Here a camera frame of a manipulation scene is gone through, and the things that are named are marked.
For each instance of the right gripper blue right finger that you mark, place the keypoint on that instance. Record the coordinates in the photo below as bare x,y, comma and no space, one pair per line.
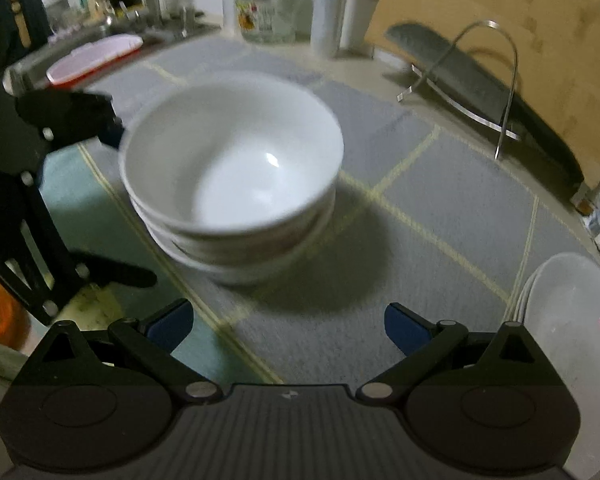
406,329

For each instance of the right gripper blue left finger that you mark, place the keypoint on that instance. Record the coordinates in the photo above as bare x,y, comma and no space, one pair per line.
171,325

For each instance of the white bowl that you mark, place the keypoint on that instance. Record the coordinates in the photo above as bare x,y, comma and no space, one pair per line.
249,273
237,248

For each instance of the white floral plate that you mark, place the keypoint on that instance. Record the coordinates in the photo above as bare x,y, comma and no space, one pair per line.
523,297
562,313

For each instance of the white bowl floral rim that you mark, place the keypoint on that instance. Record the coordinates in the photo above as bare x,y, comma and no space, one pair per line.
232,153

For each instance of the grey checked table mat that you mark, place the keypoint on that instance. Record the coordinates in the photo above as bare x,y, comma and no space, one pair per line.
423,216

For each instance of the stainless steel sink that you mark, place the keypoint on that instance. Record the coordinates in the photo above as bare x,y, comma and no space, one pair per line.
29,73

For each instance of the red white plastic basin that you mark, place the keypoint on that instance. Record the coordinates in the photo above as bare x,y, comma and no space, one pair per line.
91,57

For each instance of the black air fryer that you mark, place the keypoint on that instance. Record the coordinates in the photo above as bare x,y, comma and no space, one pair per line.
24,28

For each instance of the bamboo cutting board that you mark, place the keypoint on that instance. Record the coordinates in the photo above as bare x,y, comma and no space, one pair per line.
549,48

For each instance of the glass jar green lid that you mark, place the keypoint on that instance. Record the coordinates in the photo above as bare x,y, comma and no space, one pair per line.
268,21

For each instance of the cling film roll tall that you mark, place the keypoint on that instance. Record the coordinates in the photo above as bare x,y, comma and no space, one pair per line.
326,27

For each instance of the metal wire rack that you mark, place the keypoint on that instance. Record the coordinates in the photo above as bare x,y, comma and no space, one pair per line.
455,76

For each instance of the black handled cleaver knife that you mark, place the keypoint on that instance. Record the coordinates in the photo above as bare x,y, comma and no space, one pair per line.
526,123

